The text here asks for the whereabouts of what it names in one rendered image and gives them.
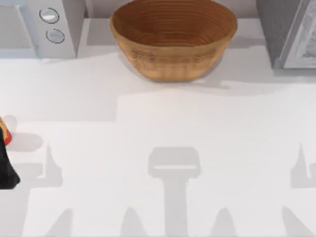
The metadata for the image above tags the brown woven basket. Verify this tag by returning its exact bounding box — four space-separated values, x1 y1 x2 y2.
109 0 238 83

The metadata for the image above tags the red and yellow object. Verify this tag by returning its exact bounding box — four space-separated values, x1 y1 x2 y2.
0 117 12 145

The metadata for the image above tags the round microwave knob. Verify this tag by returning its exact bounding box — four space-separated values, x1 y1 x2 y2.
45 28 66 44
39 7 60 23

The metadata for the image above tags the pale microwave oven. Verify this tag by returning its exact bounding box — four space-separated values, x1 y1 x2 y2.
0 0 86 59

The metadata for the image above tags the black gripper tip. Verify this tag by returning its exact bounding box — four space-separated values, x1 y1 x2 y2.
0 124 21 190

